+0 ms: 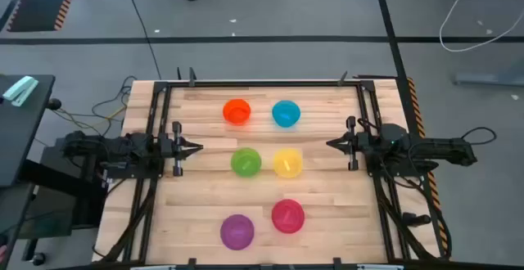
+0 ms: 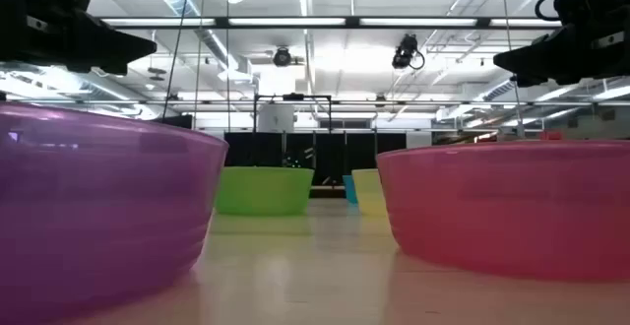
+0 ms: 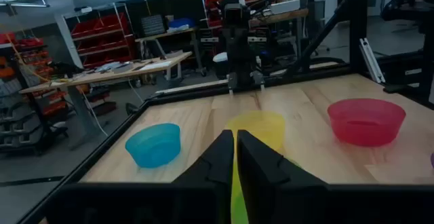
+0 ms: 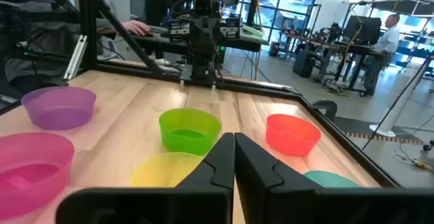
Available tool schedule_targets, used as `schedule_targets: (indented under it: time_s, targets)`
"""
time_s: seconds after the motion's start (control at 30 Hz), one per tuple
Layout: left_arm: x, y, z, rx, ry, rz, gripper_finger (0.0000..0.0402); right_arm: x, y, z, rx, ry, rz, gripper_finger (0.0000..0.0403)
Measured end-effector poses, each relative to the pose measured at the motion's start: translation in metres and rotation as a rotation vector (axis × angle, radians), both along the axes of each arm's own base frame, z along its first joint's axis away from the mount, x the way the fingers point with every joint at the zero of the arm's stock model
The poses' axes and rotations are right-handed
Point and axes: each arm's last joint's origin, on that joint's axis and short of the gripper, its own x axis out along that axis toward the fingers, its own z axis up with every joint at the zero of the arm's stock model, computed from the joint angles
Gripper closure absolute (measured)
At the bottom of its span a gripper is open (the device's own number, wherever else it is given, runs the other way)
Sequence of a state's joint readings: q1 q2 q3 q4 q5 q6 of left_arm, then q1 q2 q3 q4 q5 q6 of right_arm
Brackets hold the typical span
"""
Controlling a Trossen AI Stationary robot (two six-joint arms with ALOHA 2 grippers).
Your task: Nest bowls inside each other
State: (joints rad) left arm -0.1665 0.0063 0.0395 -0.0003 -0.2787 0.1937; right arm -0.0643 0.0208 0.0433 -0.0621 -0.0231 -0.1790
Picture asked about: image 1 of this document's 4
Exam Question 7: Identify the pink translucent plastic bowl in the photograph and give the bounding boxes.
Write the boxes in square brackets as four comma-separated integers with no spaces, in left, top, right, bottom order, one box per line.
[270,198,306,235]

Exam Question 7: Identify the long thin black floor cable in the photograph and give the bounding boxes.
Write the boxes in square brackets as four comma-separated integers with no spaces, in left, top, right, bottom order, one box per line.
[121,0,163,81]

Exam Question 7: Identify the black left cable bundle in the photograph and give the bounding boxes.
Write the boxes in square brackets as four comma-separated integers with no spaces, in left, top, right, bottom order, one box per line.
[93,177,159,263]

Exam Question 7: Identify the black cable bundle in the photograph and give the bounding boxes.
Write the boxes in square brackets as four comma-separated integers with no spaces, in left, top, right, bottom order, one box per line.
[373,174,453,261]
[93,177,159,263]

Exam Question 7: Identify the black right arm cable loop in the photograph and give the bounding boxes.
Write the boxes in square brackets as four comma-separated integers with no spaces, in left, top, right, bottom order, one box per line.
[460,126,498,146]

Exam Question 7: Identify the grey desk foot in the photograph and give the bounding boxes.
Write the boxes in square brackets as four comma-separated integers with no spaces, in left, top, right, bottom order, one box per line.
[451,56,524,88]

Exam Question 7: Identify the orange black striped edge strip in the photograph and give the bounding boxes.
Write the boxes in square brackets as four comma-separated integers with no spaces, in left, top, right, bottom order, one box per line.
[406,76,450,259]

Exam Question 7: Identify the purple translucent plastic bowl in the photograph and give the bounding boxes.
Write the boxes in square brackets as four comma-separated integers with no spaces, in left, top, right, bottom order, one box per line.
[219,214,255,251]

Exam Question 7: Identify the black side table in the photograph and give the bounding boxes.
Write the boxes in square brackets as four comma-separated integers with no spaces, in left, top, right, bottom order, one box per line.
[0,73,56,187]

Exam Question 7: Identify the mint green stapler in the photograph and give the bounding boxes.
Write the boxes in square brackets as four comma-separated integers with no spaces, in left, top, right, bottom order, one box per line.
[2,75,40,108]

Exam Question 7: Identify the black tangled cables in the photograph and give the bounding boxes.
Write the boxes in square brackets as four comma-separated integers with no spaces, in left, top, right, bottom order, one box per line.
[90,74,138,138]

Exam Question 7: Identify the black equipment cart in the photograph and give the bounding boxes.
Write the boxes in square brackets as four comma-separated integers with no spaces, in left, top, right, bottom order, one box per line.
[16,146,108,239]

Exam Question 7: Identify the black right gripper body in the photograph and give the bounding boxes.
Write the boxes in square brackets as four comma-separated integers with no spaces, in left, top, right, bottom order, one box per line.
[346,115,372,172]

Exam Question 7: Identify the black aluminium table frame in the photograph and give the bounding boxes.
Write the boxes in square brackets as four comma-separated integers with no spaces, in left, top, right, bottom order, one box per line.
[121,79,448,263]

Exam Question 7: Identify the blue translucent plastic bowl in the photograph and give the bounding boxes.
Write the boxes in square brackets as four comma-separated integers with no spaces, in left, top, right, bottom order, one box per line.
[271,99,302,128]

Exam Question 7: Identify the green translucent plastic bowl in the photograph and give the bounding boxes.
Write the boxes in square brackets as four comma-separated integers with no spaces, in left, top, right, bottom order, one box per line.
[229,146,263,178]

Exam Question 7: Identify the black device on frame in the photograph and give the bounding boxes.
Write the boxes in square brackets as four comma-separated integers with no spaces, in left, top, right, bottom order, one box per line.
[401,211,432,227]

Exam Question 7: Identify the yellow cable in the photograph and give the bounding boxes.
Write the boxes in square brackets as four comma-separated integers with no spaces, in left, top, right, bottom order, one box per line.
[61,105,129,131]

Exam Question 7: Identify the yellow translucent plastic bowl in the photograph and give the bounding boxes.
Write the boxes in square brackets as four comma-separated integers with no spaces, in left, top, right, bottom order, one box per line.
[272,147,305,179]

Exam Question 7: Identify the orange translucent plastic bowl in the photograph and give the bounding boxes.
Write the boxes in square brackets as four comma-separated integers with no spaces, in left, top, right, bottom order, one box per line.
[222,98,252,127]

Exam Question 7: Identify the white floor cable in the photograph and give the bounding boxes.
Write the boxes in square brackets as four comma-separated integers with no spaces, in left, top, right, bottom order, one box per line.
[438,0,524,53]

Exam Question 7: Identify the black right cable bundle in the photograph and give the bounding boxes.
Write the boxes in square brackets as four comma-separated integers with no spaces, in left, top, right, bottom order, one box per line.
[373,174,453,261]

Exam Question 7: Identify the black floor mat striped edges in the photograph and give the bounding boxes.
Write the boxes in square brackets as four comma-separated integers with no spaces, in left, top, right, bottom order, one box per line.
[6,0,81,33]

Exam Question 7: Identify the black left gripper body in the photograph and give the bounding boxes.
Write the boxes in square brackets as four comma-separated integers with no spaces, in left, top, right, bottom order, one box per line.
[157,121,184,178]

